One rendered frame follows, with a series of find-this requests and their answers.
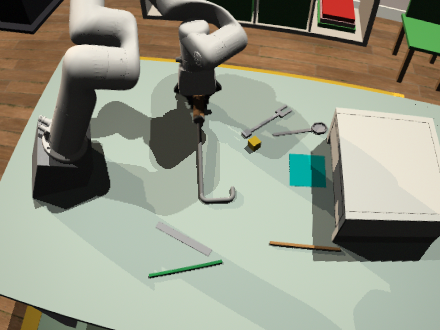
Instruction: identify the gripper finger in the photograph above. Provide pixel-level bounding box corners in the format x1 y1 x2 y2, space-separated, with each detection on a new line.
204 80 222 108
174 83 193 109

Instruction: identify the grey spoon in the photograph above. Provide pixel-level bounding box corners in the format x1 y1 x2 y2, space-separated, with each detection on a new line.
273 122 328 136

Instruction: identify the yellow cube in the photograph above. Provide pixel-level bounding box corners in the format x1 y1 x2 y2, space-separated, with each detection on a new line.
248 136 261 152

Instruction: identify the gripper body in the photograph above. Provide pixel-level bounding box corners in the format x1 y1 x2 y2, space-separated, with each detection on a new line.
178 63 216 96

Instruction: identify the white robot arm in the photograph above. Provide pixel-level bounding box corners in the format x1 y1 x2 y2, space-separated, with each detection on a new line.
38 0 248 163

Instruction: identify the teal square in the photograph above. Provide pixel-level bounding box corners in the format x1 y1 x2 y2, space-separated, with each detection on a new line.
289 154 326 188

